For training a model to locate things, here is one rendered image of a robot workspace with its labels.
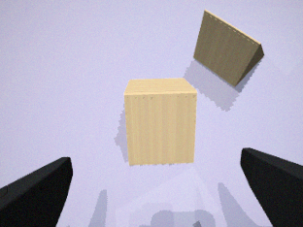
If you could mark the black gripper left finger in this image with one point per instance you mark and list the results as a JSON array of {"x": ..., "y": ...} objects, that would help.
[{"x": 37, "y": 199}]

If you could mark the brown wooden triangular block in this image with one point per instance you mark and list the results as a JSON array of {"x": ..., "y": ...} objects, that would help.
[{"x": 226, "y": 50}]

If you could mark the light wooden block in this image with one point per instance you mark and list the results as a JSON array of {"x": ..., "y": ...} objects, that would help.
[{"x": 160, "y": 117}]

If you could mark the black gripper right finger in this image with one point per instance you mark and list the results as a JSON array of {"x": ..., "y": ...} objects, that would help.
[{"x": 277, "y": 184}]

